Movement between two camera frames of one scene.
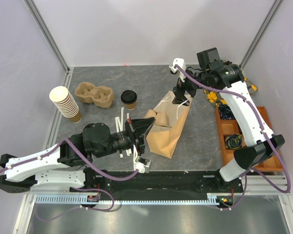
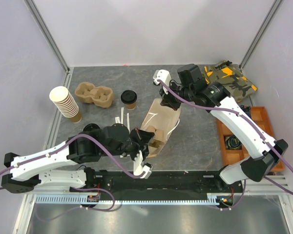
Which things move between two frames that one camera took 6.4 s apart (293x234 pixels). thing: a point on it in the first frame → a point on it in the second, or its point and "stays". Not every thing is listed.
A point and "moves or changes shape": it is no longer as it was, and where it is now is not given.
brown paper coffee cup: (130, 107) stays
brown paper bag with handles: (161, 140) moves or changes shape
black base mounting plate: (157, 182) stays
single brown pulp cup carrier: (161, 118) → (158, 139)
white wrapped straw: (122, 118) stays
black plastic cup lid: (129, 96) stays
